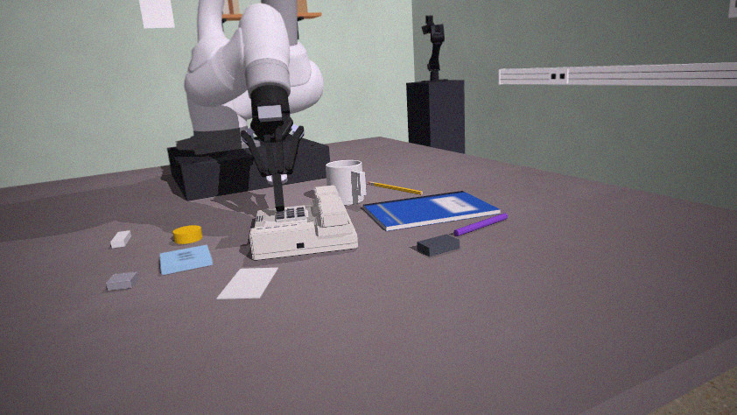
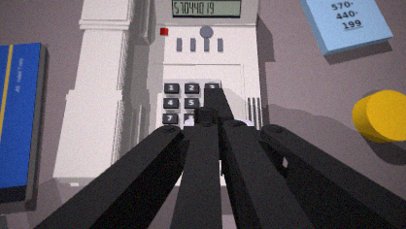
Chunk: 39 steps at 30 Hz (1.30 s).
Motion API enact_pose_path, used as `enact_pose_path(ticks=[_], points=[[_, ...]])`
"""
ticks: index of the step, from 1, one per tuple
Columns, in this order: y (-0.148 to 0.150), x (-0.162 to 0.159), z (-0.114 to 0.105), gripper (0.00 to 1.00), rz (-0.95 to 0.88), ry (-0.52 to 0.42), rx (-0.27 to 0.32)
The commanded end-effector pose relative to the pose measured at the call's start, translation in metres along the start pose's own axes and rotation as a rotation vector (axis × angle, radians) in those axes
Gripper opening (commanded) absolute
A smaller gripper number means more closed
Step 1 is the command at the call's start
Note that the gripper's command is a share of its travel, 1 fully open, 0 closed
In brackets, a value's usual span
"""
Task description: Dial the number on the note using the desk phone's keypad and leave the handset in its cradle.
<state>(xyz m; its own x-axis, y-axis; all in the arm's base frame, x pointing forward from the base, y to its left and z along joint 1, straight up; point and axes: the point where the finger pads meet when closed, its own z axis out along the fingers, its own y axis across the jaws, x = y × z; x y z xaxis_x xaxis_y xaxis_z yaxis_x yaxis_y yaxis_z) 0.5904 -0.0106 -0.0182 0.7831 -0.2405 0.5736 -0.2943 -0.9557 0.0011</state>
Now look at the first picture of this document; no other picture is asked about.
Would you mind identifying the blue notebook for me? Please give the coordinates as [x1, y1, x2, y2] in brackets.
[362, 191, 501, 231]

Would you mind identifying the white telephone handset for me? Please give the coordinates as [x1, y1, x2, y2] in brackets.
[314, 186, 348, 228]

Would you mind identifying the light blue sticky note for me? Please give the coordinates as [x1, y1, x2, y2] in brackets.
[160, 245, 213, 275]

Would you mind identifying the white mug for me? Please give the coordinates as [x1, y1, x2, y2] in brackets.
[326, 160, 367, 206]

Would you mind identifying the yellow short cylinder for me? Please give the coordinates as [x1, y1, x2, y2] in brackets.
[172, 225, 202, 244]

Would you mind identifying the yellow pencil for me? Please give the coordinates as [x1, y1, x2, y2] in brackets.
[368, 181, 423, 194]

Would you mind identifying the purple cylinder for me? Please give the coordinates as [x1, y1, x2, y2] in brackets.
[454, 213, 508, 236]

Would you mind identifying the white rectangular sheet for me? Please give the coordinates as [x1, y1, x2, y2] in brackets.
[217, 268, 278, 299]

